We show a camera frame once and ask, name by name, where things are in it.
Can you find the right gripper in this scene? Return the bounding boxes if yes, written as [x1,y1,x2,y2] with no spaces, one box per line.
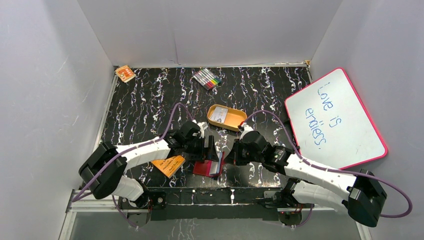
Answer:
[224,138,263,166]

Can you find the red card holder wallet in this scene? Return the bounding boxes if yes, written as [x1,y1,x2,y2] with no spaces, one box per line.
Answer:
[192,152,225,178]

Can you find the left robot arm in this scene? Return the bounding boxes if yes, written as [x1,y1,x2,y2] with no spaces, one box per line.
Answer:
[78,120,219,208]

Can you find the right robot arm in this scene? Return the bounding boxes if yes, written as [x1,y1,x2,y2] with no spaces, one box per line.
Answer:
[224,130,387,228]

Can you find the white card in tray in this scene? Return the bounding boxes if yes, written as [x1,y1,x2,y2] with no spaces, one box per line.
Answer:
[209,106,228,124]

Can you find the small orange card box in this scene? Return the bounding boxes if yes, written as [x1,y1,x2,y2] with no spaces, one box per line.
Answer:
[115,65,136,83]

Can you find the orange book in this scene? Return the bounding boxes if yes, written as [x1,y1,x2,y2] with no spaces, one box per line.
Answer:
[151,155,185,179]

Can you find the orange oval tray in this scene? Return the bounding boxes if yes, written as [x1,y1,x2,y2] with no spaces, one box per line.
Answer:
[207,104,248,132]

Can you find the pack of coloured markers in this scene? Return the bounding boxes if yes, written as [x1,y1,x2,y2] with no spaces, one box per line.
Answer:
[192,68,222,90]

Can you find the pink framed whiteboard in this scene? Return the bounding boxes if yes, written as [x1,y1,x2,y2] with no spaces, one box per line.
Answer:
[284,68,388,170]

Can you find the black metal base rail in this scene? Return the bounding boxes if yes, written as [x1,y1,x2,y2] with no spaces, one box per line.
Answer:
[66,186,365,229]

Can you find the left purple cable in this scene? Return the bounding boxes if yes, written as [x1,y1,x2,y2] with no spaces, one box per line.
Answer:
[71,102,196,203]

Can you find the purple cable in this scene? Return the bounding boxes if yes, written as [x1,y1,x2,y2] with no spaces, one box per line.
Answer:
[71,102,196,203]
[238,109,414,219]

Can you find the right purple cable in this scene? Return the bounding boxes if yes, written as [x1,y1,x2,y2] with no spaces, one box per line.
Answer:
[238,109,414,219]

